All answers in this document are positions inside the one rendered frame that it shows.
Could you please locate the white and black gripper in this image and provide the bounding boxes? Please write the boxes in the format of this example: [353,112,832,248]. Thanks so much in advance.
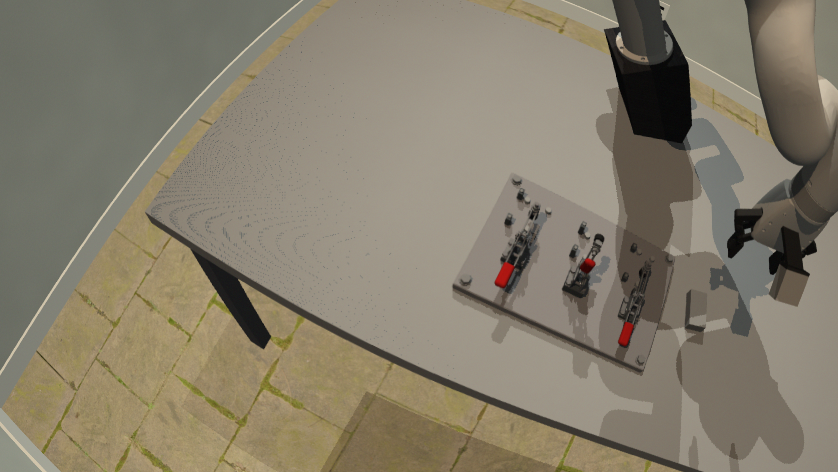
[727,179,830,275]

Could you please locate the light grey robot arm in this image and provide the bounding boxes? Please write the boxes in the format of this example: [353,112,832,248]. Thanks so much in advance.
[612,0,838,307]

